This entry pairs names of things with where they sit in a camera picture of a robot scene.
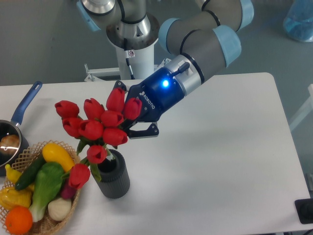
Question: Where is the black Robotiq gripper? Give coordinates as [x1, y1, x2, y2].
[112, 68, 184, 140]

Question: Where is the red tulip bouquet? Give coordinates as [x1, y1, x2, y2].
[55, 88, 142, 189]

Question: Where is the dark grey ribbed vase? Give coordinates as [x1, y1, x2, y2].
[97, 149, 130, 199]

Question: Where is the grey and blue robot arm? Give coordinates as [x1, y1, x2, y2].
[76, 0, 254, 139]

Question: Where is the yellow squash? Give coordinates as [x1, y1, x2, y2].
[42, 143, 75, 172]

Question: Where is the purple red radish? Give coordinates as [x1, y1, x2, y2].
[60, 178, 77, 199]

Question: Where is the green bok choy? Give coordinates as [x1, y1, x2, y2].
[29, 162, 64, 223]

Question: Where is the dark green cucumber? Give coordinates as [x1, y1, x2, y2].
[15, 154, 46, 190]

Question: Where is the white garlic bulb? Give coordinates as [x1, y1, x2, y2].
[48, 197, 71, 221]

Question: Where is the brown bread in pan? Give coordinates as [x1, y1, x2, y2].
[0, 135, 20, 155]

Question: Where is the yellow banana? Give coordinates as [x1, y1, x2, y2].
[5, 164, 22, 184]

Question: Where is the woven wicker basket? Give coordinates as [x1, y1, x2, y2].
[11, 140, 80, 235]

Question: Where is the yellow corn cob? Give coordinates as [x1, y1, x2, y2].
[0, 187, 32, 211]

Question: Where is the orange fruit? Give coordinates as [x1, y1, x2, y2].
[5, 206, 33, 235]

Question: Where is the blue plastic bag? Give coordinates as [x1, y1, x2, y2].
[283, 0, 313, 42]

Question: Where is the black device at edge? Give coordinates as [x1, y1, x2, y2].
[294, 198, 313, 224]

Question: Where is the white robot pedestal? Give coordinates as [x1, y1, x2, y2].
[85, 13, 160, 81]

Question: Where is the blue handled saucepan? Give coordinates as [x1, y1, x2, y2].
[0, 81, 43, 177]

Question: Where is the white frame at right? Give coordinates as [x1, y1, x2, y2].
[289, 84, 313, 132]

